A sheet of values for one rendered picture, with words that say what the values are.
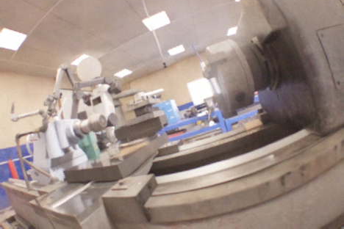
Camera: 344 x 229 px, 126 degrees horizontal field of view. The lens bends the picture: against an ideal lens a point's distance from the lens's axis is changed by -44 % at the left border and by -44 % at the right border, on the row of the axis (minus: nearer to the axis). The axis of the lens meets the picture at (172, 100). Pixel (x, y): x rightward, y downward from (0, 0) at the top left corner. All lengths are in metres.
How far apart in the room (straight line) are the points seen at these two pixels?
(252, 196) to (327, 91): 0.31
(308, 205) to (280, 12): 0.52
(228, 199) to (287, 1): 0.49
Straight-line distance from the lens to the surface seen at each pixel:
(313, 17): 0.50
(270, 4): 0.45
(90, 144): 5.04
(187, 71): 7.82
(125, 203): 0.40
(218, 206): 0.37
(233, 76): 0.46
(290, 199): 0.46
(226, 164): 0.46
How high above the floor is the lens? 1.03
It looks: 5 degrees up
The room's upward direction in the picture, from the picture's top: 18 degrees counter-clockwise
